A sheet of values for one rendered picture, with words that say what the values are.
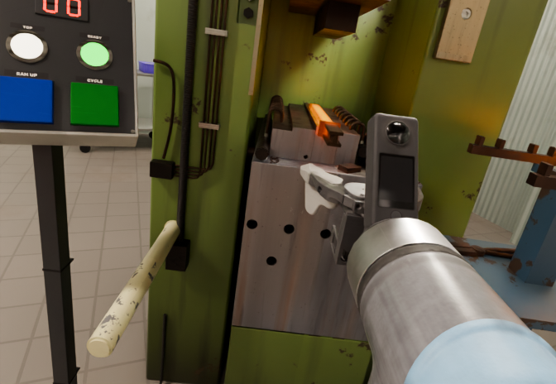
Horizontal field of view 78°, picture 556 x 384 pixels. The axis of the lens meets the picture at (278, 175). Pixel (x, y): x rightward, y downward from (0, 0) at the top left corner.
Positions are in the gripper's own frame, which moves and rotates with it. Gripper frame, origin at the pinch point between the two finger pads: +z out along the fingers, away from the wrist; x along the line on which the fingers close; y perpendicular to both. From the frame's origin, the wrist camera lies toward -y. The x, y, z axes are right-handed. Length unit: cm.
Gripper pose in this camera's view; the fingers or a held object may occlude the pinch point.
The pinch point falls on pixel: (354, 169)
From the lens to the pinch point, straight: 50.1
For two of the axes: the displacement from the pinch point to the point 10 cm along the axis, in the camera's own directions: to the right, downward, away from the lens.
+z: 0.0, -3.2, 9.5
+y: -1.4, 9.4, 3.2
